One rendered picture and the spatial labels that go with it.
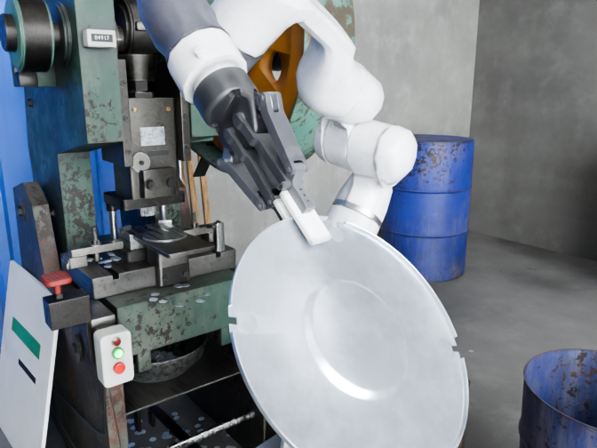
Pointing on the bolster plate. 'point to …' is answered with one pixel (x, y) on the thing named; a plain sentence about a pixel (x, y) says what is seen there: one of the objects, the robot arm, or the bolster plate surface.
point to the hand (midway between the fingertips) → (301, 220)
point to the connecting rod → (138, 51)
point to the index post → (218, 236)
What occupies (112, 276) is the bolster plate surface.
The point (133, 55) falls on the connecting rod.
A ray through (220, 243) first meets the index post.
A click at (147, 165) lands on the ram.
